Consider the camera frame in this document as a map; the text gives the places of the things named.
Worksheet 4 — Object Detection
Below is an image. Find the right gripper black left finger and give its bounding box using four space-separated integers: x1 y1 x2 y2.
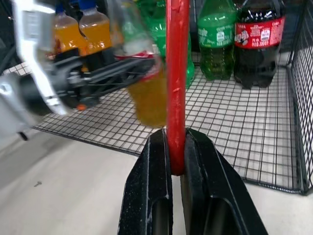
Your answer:
118 129 175 235

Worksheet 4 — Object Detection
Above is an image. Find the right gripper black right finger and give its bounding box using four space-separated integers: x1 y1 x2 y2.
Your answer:
180 128 269 235

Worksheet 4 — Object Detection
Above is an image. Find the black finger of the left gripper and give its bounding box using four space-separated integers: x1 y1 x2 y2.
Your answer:
102 57 161 74
94 70 155 99

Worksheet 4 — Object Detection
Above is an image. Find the glass bottle with orange drink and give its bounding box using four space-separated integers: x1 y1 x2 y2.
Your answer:
108 0 170 128

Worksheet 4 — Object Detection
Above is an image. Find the red basket handle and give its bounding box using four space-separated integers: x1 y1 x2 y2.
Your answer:
164 0 192 177

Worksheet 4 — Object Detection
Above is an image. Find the green plastic soda bottle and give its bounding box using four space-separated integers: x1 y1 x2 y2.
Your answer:
135 0 196 89
196 0 238 80

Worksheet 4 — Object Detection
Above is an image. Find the orange drink bottle, blue cap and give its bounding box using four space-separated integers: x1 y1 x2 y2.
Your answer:
51 0 82 57
78 0 113 56

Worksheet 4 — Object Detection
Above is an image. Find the cola bottle with red label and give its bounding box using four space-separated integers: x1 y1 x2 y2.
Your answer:
233 0 287 89

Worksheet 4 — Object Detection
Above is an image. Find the black wire mesh basket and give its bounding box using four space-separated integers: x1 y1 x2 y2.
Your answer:
0 0 313 195

